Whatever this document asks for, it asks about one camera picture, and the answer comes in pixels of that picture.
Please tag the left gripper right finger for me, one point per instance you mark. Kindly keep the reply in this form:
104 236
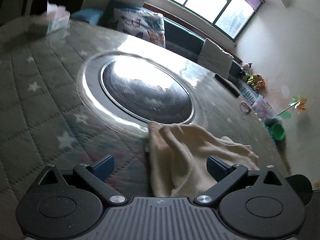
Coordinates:
228 178

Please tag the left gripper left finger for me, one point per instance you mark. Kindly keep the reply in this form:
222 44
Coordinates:
92 178

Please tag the cream sweatshirt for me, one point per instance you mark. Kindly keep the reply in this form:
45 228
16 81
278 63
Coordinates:
178 155

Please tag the green bowl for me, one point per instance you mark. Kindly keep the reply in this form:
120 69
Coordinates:
277 131

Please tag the clear plastic box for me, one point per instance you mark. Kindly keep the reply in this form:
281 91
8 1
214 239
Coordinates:
263 110

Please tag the black remote control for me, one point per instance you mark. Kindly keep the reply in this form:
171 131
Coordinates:
227 85

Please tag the orange plush toy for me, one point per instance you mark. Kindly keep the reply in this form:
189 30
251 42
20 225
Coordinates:
260 84

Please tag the black induction cooktop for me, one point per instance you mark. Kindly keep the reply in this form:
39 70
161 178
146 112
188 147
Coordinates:
145 91

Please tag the yellow plush toy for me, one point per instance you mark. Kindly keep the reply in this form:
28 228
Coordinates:
253 80

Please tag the paper pinwheel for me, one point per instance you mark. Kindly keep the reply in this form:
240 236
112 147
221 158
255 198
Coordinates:
298 103

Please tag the black white plush toy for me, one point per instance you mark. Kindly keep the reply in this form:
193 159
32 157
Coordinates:
245 69

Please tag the grey pillow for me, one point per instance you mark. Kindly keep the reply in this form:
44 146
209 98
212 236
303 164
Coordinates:
215 59

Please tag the teal sofa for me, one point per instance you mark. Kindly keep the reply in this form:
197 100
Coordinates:
180 38

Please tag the butterfly pillow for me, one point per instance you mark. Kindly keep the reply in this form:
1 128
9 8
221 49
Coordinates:
146 25

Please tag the tissue box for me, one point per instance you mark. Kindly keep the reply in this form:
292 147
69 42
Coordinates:
55 18

